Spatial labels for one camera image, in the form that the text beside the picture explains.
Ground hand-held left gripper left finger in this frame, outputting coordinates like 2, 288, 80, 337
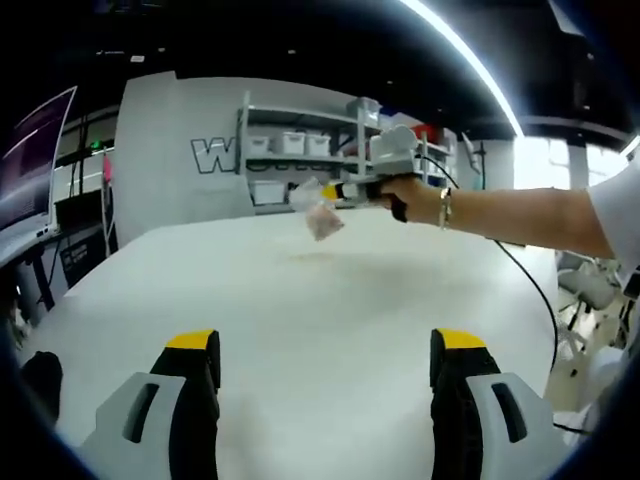
82, 328, 221, 480

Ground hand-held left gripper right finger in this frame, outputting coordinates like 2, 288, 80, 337
429, 327, 566, 480

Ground clear resealable bag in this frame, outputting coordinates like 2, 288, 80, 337
289, 175, 347, 242

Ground person's right hand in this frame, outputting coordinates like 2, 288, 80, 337
377, 175, 448, 226

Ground row of white storage bins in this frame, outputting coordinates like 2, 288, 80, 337
247, 129, 351, 206

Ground tilted display on stand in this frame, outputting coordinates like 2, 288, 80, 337
459, 132, 489, 176

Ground grey metal shelving unit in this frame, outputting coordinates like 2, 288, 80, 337
234, 89, 459, 216

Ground dark cloth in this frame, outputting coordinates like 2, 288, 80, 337
19, 351, 64, 432

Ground ceiling light strip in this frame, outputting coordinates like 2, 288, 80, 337
399, 0, 526, 137

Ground white office chair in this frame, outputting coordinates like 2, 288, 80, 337
557, 259, 631, 346

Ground white lettered partition panel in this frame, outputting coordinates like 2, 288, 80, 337
115, 71, 256, 246

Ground grey monitor desk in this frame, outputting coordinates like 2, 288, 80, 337
0, 219, 66, 326

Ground computer monitor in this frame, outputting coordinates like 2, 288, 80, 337
0, 85, 79, 236

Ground thin wrist bracelet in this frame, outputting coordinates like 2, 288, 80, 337
437, 187, 454, 231

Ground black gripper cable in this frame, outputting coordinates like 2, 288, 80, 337
414, 154, 560, 386

